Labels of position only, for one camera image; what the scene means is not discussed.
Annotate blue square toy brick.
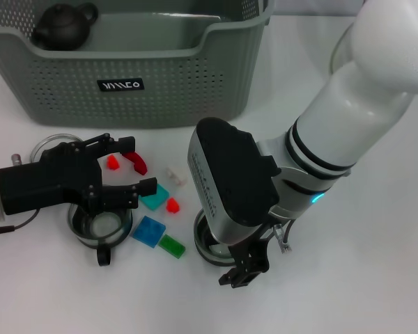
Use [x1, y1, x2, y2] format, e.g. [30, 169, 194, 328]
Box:
[131, 215, 167, 248]

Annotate grey-green perforated storage bin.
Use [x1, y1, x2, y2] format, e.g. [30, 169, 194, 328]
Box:
[0, 0, 278, 128]

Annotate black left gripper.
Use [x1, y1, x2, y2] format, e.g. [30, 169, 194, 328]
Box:
[0, 132, 158, 216]

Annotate wrist cable with connector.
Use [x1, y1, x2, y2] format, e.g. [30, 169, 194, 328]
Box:
[273, 218, 297, 255]
[0, 208, 39, 237]

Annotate right wrist cable with connector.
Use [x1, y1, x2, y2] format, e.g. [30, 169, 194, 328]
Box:
[273, 218, 297, 255]

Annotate glass pitcher black handle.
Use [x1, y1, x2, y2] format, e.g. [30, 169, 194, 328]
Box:
[329, 31, 353, 74]

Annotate dark clay teapot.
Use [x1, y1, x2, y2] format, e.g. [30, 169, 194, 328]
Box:
[31, 2, 99, 50]

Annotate right wrist camera housing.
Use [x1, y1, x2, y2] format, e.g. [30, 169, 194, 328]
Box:
[187, 117, 282, 246]

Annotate glass teacup black handle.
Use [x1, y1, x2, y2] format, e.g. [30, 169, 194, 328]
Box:
[194, 210, 238, 267]
[68, 203, 133, 267]
[30, 133, 85, 164]

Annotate teal square toy brick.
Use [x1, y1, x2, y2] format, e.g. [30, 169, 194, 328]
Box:
[139, 183, 170, 212]

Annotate dark red curved block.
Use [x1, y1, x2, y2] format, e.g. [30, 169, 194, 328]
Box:
[121, 151, 149, 175]

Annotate left wrist cable with connector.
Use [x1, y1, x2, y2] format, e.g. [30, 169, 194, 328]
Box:
[0, 208, 39, 237]

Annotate white toy brick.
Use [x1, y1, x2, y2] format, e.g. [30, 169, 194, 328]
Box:
[165, 166, 188, 186]

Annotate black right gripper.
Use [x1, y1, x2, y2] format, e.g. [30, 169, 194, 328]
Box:
[217, 225, 275, 289]

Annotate flat green toy brick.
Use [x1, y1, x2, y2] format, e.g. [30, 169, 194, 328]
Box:
[159, 234, 186, 260]

